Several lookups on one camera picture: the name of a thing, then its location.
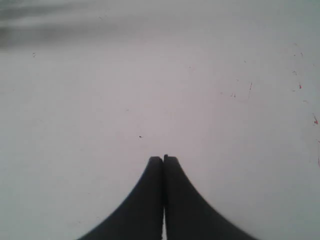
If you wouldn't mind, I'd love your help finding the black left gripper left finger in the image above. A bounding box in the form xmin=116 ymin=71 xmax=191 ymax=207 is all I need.
xmin=80 ymin=156 xmax=164 ymax=240

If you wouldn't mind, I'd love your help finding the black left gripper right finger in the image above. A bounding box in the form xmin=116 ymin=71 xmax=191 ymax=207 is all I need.
xmin=163 ymin=154 xmax=254 ymax=240

